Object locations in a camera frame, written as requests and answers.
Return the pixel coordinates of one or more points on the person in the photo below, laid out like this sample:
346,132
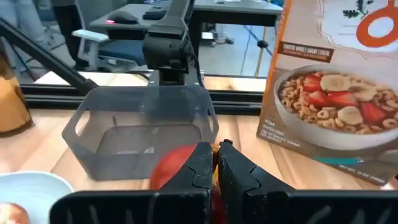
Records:
21,15

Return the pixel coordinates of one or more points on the pumpkin O's cereal box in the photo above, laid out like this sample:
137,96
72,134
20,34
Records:
329,102

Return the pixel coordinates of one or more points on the red apple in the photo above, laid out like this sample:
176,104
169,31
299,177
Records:
171,168

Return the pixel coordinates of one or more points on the office chair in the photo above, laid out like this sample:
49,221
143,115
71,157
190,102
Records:
105,46

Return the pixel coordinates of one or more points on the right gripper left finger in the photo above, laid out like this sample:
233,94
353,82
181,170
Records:
174,205

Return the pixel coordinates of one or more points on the black aluminium table rail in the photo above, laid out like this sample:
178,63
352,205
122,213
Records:
236,99

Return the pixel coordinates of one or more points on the black desk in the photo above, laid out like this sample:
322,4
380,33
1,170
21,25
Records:
217,11

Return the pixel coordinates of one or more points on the black computer mouse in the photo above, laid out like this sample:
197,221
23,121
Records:
122,17

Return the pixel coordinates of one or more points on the black diagonal strut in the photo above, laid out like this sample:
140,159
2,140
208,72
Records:
46,56

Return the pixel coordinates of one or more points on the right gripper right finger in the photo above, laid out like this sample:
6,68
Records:
280,205

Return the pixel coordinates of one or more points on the pale blue plate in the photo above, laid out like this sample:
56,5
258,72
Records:
34,193

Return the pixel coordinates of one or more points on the grey translucent plastic bin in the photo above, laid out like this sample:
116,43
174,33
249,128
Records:
133,124

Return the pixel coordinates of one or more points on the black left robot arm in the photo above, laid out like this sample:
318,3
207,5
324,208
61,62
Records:
169,46

